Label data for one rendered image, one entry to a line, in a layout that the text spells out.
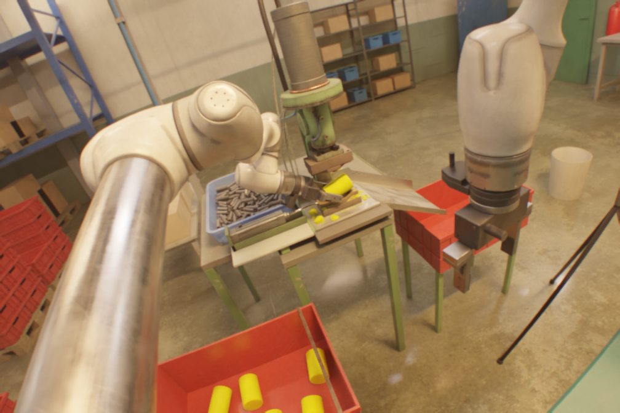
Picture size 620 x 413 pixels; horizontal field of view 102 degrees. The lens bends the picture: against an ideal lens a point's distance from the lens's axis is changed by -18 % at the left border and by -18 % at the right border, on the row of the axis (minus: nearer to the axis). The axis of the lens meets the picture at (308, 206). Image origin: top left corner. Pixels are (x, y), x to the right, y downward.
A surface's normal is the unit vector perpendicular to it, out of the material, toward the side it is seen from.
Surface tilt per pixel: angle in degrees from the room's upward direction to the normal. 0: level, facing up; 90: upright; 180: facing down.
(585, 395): 0
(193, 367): 90
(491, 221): 90
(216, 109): 53
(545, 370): 0
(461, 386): 0
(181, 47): 90
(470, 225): 90
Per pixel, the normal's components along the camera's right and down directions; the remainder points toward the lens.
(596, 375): -0.26, -0.82
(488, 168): -0.68, 0.52
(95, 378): 0.49, -0.76
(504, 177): -0.28, 0.57
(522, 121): 0.04, 0.54
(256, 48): 0.29, 0.44
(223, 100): 0.21, -0.14
